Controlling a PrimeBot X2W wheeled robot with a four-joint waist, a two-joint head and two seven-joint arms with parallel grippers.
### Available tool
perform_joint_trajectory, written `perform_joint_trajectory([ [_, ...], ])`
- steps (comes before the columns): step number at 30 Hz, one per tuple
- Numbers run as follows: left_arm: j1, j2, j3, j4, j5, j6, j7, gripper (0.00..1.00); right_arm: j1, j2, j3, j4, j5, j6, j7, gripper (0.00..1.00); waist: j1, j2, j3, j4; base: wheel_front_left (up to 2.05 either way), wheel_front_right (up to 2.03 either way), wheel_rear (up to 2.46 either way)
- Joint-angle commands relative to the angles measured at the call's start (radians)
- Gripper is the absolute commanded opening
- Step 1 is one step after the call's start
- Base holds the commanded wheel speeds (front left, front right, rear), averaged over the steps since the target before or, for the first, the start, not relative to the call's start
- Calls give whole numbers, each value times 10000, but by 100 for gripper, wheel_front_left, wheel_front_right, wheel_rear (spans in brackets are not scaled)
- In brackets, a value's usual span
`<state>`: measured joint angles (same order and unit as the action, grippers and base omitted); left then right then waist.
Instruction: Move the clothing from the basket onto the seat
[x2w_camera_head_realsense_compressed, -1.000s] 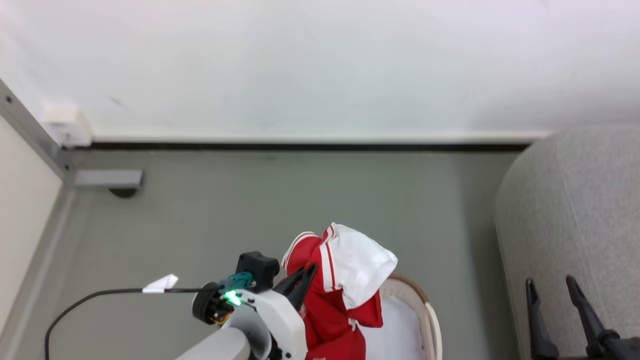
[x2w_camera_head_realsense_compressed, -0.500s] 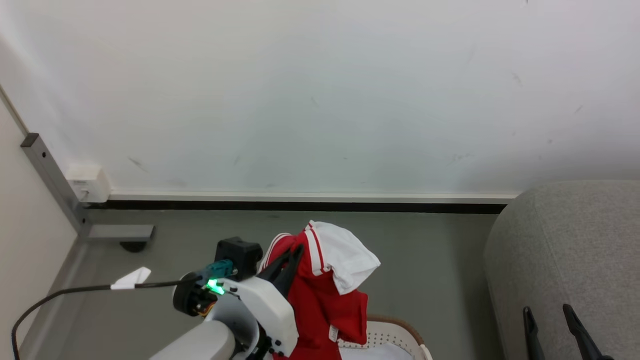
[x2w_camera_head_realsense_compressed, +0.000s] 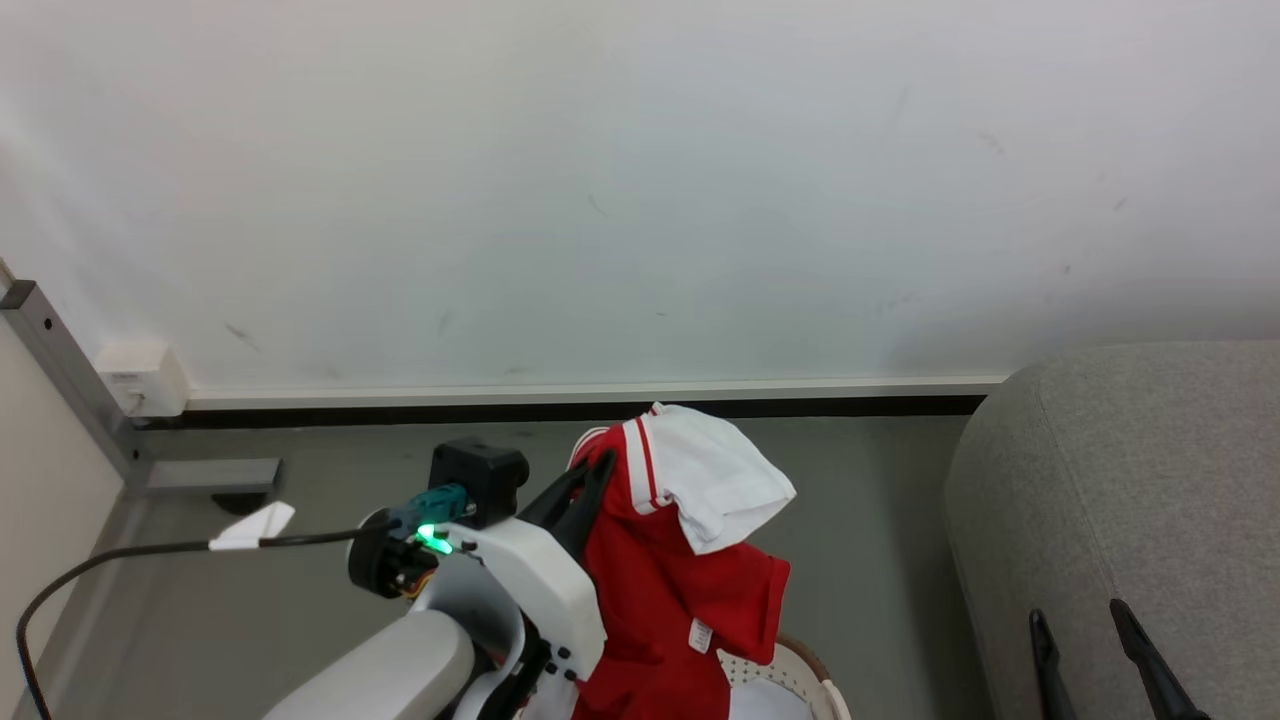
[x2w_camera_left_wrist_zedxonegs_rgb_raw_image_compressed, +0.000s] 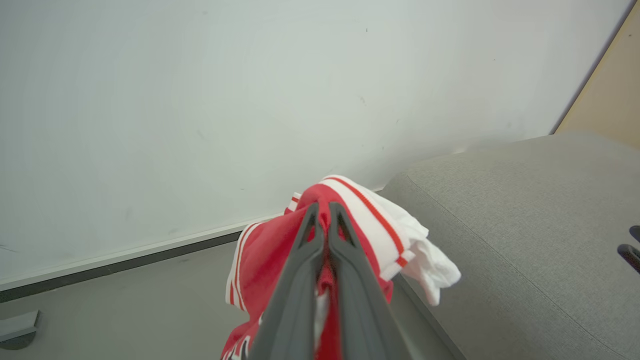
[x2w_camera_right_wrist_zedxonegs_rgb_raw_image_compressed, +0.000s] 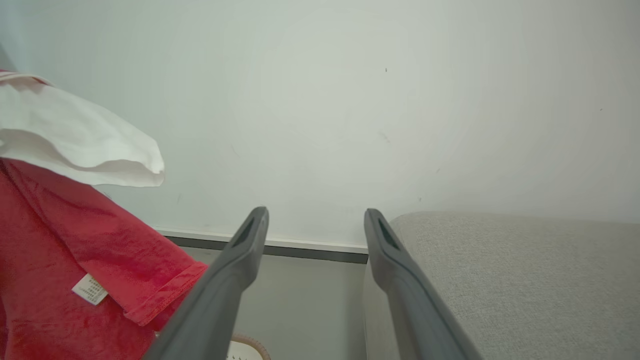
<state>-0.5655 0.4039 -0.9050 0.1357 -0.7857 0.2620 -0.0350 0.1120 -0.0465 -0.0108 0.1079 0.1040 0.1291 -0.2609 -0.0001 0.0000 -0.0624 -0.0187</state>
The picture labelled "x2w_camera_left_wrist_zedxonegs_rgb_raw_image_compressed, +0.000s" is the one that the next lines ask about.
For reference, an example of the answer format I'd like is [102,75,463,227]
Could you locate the red basketball jersey white trim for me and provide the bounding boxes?
[221,175,462,360]

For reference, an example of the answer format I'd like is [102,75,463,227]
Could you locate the beige wooden panel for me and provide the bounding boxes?
[552,0,640,149]

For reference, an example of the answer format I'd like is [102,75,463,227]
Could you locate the white and black baseboard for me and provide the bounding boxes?
[0,212,283,304]

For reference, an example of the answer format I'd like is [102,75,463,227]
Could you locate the grey metal partition foot bar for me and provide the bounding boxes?
[0,310,40,343]

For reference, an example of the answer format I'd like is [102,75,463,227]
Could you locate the grey fabric sofa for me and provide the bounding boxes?
[377,131,640,360]

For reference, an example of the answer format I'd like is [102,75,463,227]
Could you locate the black round partition foot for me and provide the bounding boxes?
[0,332,37,350]

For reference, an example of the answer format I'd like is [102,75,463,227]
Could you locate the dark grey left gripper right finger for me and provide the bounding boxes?
[328,202,414,360]

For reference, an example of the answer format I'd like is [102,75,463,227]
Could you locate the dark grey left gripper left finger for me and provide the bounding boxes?
[248,202,326,360]

